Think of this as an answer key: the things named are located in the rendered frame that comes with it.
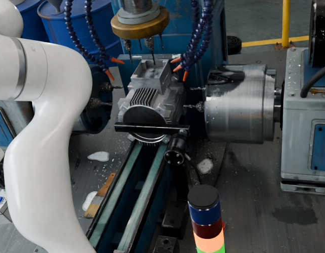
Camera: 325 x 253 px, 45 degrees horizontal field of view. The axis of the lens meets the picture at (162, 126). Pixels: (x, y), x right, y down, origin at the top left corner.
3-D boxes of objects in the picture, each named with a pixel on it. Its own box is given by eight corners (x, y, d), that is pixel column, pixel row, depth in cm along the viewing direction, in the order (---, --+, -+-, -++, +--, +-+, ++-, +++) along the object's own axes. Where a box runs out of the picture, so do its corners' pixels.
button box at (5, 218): (28, 179, 117) (17, 167, 114) (44, 175, 113) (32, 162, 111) (-5, 226, 104) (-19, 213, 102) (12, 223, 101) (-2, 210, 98)
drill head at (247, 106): (198, 109, 146) (191, 49, 130) (315, 113, 133) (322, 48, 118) (183, 155, 127) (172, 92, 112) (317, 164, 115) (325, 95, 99)
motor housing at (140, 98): (141, 110, 150) (131, 68, 139) (189, 112, 144) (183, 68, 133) (124, 144, 136) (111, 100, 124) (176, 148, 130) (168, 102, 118)
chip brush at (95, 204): (108, 173, 143) (108, 171, 143) (120, 174, 142) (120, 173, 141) (83, 217, 129) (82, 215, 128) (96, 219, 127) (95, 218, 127)
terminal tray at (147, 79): (144, 77, 140) (140, 59, 135) (173, 77, 136) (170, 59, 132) (133, 96, 131) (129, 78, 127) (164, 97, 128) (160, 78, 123)
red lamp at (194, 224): (196, 213, 82) (194, 200, 80) (224, 217, 80) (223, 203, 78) (190, 237, 78) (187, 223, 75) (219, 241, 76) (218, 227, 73)
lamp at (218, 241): (198, 226, 85) (196, 213, 82) (225, 230, 83) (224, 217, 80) (192, 250, 81) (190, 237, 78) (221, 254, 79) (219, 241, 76)
